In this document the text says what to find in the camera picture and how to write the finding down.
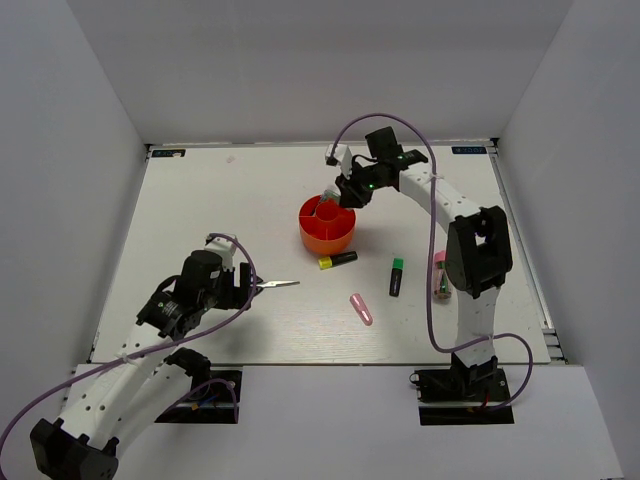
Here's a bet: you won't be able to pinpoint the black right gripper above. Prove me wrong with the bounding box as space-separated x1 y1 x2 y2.
335 160 384 209

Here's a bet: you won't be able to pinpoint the black handled scissors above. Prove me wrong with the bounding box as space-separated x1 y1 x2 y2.
255 279 300 295

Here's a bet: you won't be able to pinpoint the green black highlighter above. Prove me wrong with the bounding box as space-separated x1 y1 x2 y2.
389 257 404 298

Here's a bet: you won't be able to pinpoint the yellow black highlighter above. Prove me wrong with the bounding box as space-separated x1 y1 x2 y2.
318 251 358 270

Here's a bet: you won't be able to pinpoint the pink correction tape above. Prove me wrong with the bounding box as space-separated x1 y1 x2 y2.
349 293 373 327

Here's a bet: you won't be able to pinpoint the pink capped clear tube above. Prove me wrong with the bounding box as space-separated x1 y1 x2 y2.
432 250 451 301

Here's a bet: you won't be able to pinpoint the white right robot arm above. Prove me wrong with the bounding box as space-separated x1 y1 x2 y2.
325 127 513 399

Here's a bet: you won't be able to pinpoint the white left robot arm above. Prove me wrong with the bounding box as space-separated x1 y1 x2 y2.
30 238 260 479

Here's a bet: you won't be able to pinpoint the right corner table label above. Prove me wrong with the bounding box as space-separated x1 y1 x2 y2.
451 146 487 155

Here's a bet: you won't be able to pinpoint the corner table label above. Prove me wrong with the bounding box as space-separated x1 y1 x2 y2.
451 146 487 155
151 149 186 158

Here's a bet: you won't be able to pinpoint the orange round desk organizer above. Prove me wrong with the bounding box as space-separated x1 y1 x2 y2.
298 195 356 255

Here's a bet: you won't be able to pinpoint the left corner table label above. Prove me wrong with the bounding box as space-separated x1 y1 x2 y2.
151 149 186 158

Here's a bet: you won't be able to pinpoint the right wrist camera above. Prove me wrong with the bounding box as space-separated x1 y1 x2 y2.
325 144 353 178

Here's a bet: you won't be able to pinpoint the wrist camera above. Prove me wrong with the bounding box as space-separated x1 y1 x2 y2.
325 144 353 178
204 234 237 271

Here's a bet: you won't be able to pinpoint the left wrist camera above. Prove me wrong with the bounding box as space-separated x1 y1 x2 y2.
204 234 237 271

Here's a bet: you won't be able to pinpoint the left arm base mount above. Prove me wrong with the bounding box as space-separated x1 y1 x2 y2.
155 370 243 425

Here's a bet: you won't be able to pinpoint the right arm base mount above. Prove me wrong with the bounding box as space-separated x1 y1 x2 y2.
409 369 515 426

